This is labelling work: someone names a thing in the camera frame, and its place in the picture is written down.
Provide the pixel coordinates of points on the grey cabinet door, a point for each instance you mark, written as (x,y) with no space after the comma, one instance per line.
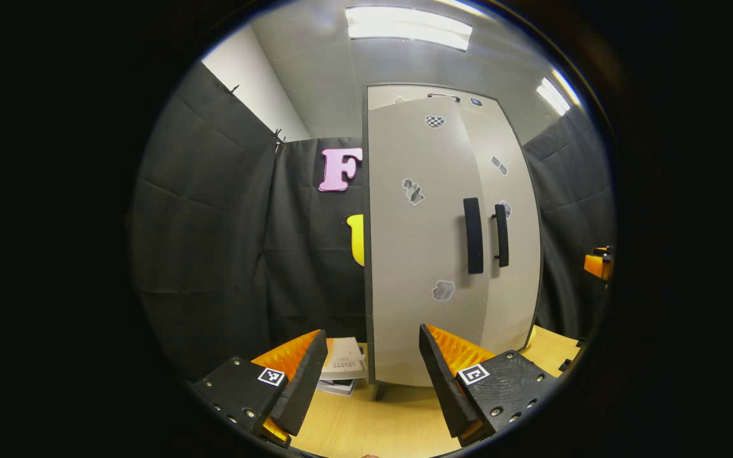
(417,254)
(519,267)

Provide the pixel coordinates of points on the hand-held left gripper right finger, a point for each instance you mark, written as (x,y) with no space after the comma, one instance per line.
(444,381)

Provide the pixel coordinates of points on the small ceiling light panel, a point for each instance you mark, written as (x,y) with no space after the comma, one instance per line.
(552,95)

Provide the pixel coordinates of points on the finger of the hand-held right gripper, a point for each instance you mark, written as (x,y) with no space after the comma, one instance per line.
(597,267)

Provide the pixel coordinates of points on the grey cabinet drawer front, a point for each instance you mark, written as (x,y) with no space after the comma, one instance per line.
(382,95)

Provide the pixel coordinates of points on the black backdrop cloth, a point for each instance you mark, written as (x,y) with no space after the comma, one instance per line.
(214,242)

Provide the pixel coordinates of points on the white paperback book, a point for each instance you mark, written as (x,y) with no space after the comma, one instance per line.
(344,356)

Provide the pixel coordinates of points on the large ceiling light panel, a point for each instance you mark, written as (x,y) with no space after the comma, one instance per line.
(408,27)

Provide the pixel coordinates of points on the grey shoe cabinet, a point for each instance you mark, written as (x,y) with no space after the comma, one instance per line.
(364,254)

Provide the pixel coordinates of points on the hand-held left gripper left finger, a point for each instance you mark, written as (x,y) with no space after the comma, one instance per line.
(306,381)

